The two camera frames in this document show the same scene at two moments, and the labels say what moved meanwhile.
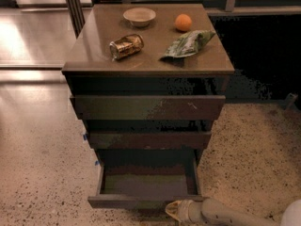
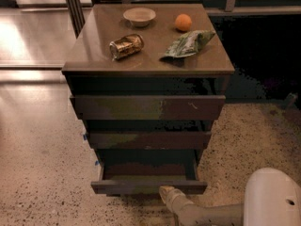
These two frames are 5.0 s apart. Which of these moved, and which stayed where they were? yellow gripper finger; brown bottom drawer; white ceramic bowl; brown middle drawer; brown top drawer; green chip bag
Moved: brown bottom drawer; yellow gripper finger
Stayed: green chip bag; white ceramic bowl; brown top drawer; brown middle drawer
